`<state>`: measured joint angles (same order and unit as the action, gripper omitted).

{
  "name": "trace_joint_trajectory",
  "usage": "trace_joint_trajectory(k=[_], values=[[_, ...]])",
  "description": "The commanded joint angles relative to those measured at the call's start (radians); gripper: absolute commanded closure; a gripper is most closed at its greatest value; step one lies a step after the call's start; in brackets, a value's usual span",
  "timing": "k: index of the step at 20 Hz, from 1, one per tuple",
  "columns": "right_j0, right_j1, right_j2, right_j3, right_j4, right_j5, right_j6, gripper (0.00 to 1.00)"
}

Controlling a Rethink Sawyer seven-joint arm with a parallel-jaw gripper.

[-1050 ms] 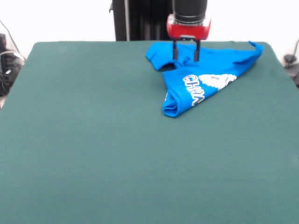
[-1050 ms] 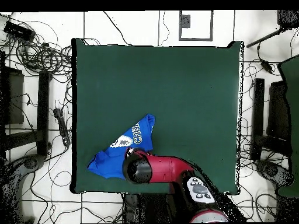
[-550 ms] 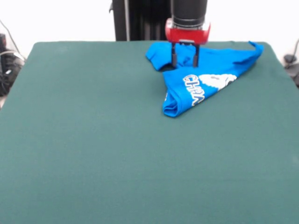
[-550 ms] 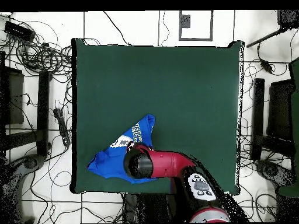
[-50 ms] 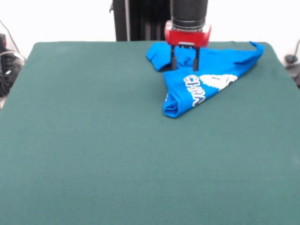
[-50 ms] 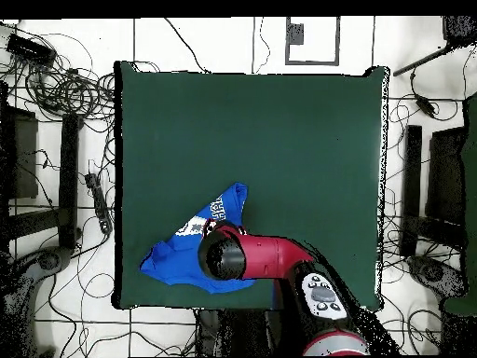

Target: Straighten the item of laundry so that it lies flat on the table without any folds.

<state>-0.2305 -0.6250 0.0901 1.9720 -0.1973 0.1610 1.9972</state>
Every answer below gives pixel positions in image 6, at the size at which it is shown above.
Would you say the black rod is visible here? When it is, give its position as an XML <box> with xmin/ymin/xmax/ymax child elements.
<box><xmin>392</xmin><ymin>44</ymin><xmax>454</xmax><ymax>77</ymax></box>

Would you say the grey rectangular floor frame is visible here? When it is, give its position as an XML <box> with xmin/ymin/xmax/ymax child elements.
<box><xmin>285</xmin><ymin>16</ymin><xmax>341</xmax><ymax>67</ymax></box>

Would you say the dark green fabric object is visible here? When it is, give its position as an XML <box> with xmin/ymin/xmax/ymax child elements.
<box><xmin>443</xmin><ymin>92</ymin><xmax>477</xmax><ymax>318</ymax></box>

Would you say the black power adapter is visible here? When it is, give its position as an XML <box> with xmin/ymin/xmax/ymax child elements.
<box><xmin>415</xmin><ymin>94</ymin><xmax>438</xmax><ymax>117</ymax></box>

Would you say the black flat panel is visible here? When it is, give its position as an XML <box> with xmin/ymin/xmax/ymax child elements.
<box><xmin>0</xmin><ymin>105</ymin><xmax>39</xmax><ymax>200</ymax></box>
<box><xmin>426</xmin><ymin>126</ymin><xmax>469</xmax><ymax>225</ymax></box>

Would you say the long black bar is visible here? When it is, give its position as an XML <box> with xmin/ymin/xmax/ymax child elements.
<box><xmin>400</xmin><ymin>124</ymin><xmax>423</xmax><ymax>258</ymax></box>
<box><xmin>58</xmin><ymin>113</ymin><xmax>84</xmax><ymax>250</ymax></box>

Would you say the tangle of black cables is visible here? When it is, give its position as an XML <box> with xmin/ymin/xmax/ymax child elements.
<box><xmin>20</xmin><ymin>64</ymin><xmax>116</xmax><ymax>126</ymax></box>

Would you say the blue GAME print t-shirt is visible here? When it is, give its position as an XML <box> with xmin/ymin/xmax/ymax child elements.
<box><xmin>139</xmin><ymin>181</ymin><xmax>258</xmax><ymax>295</ymax></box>

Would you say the black electronics box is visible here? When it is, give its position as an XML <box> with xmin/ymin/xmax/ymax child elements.
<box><xmin>6</xmin><ymin>33</ymin><xmax>58</xmax><ymax>68</ymax></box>

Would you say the dark green table cloth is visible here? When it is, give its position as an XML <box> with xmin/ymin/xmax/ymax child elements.
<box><xmin>111</xmin><ymin>61</ymin><xmax>390</xmax><ymax>312</ymax></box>

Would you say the black power strip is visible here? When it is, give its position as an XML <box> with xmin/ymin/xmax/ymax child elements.
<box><xmin>84</xmin><ymin>172</ymin><xmax>114</xmax><ymax>235</ymax></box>

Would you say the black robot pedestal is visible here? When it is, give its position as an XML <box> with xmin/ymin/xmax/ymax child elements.
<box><xmin>195</xmin><ymin>308</ymin><xmax>279</xmax><ymax>357</ymax></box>

